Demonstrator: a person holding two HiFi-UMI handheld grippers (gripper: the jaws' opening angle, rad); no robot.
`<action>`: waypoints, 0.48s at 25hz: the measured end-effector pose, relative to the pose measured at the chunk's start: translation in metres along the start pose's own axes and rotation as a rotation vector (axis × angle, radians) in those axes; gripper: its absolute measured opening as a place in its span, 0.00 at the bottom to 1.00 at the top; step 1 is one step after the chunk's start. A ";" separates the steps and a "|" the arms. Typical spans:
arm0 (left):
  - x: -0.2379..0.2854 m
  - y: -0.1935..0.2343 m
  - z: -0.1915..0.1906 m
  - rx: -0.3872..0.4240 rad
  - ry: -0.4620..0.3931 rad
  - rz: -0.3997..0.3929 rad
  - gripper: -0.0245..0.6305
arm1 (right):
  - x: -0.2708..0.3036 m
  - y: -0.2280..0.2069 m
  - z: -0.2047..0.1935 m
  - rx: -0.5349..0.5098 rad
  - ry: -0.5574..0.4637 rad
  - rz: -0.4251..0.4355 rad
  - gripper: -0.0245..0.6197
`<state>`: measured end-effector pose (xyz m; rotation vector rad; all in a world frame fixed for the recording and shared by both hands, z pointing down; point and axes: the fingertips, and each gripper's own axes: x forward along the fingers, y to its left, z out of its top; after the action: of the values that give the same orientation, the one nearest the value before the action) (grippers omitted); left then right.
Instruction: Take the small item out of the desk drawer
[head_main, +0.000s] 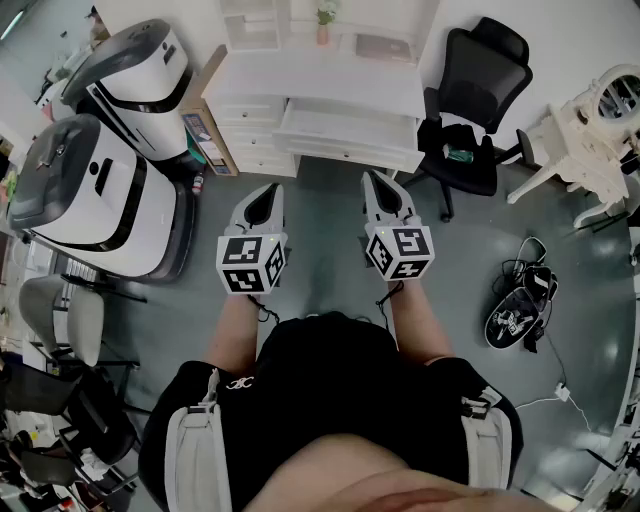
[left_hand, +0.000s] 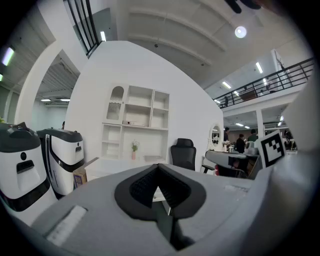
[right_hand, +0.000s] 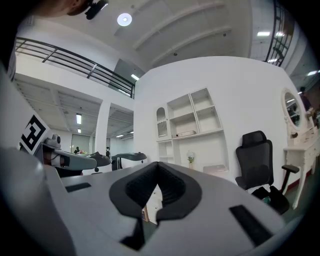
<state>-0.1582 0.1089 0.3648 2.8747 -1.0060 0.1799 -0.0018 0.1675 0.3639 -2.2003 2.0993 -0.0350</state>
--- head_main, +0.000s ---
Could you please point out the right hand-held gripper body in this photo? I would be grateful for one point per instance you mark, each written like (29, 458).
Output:
(400, 252)

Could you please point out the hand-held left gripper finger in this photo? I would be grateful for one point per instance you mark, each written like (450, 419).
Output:
(280, 215)
(239, 217)

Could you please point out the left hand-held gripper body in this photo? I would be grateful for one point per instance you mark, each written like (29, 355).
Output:
(247, 262)

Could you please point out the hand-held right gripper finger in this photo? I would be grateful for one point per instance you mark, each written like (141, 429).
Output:
(367, 205)
(409, 212)

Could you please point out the wide white drawer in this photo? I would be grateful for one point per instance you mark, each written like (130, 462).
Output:
(345, 130)

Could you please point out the person's left forearm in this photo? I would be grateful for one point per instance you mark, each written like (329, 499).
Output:
(232, 335)

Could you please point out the person's right forearm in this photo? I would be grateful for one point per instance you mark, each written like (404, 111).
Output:
(422, 325)

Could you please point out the small white desk drawer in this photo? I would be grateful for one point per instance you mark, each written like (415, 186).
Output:
(245, 114)
(260, 164)
(250, 140)

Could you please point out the small red white bottle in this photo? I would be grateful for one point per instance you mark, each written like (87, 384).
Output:
(198, 184)

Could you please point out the green packet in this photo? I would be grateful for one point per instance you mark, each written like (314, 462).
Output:
(459, 153)

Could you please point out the flat cardboard box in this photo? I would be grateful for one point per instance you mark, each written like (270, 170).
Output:
(207, 135)

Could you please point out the white desk with hutch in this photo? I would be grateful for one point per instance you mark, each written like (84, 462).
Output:
(320, 75)

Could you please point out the white black service robot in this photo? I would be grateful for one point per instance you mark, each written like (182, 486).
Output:
(100, 200)
(145, 75)

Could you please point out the person's black shirt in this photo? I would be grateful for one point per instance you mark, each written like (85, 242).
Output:
(330, 380)

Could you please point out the black office chair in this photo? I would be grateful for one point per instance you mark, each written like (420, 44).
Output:
(480, 85)

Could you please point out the grey padded chair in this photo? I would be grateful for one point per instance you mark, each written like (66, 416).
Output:
(80, 315)

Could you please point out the pink vase with flowers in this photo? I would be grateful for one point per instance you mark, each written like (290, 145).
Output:
(323, 32)

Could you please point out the white dressing table with mirror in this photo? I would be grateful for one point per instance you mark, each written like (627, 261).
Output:
(585, 145)

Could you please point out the black mesh chair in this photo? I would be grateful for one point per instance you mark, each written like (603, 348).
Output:
(60, 405)

